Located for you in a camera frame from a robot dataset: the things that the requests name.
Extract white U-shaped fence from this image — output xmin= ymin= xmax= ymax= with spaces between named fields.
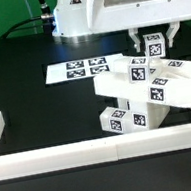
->
xmin=0 ymin=113 xmax=191 ymax=180

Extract black cable with connector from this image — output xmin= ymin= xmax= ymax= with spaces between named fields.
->
xmin=0 ymin=0 xmax=58 ymax=41

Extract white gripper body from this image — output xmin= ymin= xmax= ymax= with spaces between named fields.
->
xmin=86 ymin=0 xmax=191 ymax=34

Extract small white marker cube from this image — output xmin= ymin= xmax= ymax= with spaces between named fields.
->
xmin=143 ymin=32 xmax=166 ymax=58

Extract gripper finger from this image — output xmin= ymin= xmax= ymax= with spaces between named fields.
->
xmin=128 ymin=28 xmax=141 ymax=52
xmin=166 ymin=21 xmax=180 ymax=48

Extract white chair back frame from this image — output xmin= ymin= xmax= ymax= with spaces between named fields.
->
xmin=93 ymin=56 xmax=191 ymax=108

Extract thin grey cable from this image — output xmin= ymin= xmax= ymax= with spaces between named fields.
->
xmin=21 ymin=0 xmax=38 ymax=36

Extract white marker sheet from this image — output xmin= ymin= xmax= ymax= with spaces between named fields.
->
xmin=45 ymin=54 xmax=121 ymax=85

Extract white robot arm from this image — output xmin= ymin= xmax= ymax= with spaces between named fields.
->
xmin=53 ymin=0 xmax=191 ymax=49

